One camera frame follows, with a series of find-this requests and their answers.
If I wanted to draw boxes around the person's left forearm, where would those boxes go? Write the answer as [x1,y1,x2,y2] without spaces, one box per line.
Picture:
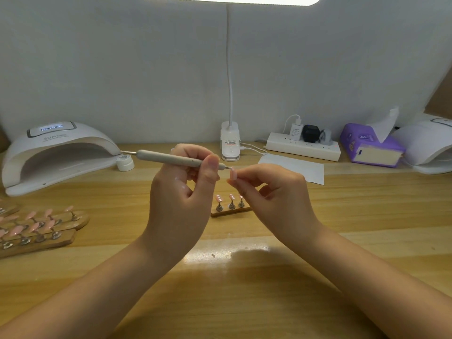
[0,236,178,339]

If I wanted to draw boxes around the person's left hand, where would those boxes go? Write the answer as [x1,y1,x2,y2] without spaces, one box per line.
[141,143,221,264]

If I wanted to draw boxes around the white nail lamp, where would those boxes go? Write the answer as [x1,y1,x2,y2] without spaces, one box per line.
[1,121,122,197]
[395,118,452,174]

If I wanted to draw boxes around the white power strip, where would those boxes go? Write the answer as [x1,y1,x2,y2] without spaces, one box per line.
[266,132,342,162]

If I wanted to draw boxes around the person's right hand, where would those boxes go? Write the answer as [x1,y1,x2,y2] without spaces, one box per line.
[227,163,324,253]

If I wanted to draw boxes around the small closed white jar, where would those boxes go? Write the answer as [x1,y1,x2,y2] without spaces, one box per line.
[116,154,135,171]

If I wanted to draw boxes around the person's right forearm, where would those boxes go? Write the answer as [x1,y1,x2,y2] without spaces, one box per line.
[298,229,452,339]

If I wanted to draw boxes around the wooden stands with pink nails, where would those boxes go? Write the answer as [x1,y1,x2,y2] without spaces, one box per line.
[0,204,90,260]

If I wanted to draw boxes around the white desk lamp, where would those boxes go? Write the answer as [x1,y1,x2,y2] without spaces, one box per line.
[145,0,324,161]

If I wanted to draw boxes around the grey dotting pen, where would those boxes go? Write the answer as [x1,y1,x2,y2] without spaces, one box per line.
[121,149,230,171]

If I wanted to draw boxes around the wooden nail holder strip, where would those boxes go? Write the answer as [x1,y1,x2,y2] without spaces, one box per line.
[210,194,254,218]

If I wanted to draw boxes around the black plug adapter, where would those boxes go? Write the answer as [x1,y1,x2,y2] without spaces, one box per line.
[301,124,322,143]

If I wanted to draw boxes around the white tissue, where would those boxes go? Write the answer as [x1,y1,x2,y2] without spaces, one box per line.
[371,105,400,144]

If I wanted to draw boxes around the brown wooden board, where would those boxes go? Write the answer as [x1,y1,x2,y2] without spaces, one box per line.
[424,63,452,121]

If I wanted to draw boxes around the white charger plug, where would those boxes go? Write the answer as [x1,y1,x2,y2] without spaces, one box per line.
[288,121,305,140]

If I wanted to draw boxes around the white paper sheet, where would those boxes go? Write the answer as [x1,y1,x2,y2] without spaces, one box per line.
[258,153,326,186]

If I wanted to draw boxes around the purple tissue box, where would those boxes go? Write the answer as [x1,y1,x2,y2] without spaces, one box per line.
[340,123,406,168]

